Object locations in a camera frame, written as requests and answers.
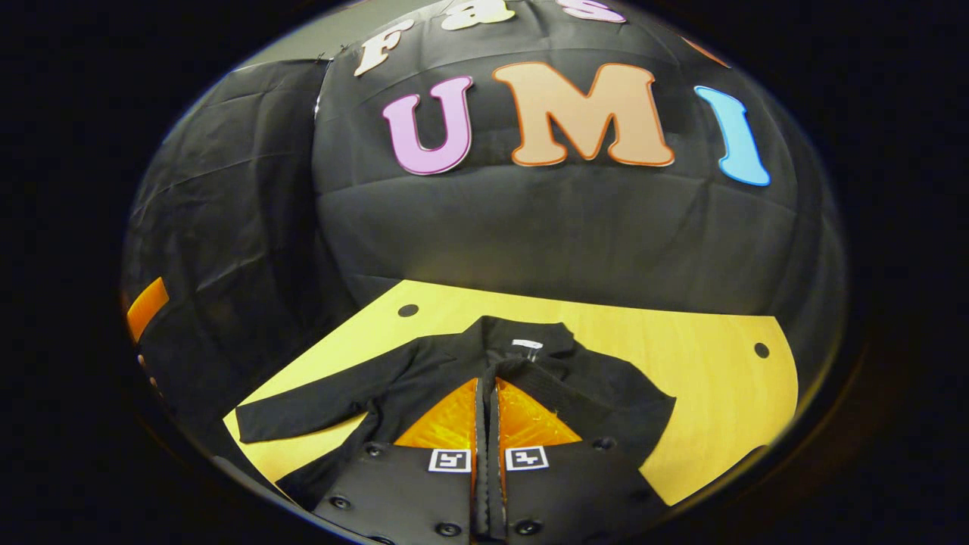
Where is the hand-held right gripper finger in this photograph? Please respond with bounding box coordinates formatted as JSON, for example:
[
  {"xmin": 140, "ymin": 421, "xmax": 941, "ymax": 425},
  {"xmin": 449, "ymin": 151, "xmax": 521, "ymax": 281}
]
[
  {"xmin": 489, "ymin": 377, "xmax": 671, "ymax": 543},
  {"xmin": 312, "ymin": 377, "xmax": 491, "ymax": 543}
]

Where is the black button shirt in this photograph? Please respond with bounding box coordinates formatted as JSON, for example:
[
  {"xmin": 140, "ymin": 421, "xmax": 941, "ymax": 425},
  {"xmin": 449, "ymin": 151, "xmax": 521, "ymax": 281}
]
[{"xmin": 235, "ymin": 316, "xmax": 677, "ymax": 512}]

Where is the black backdrop cloth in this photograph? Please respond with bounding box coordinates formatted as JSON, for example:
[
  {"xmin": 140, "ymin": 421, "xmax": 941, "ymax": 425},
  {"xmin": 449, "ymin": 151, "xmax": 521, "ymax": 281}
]
[{"xmin": 121, "ymin": 0, "xmax": 849, "ymax": 485}]

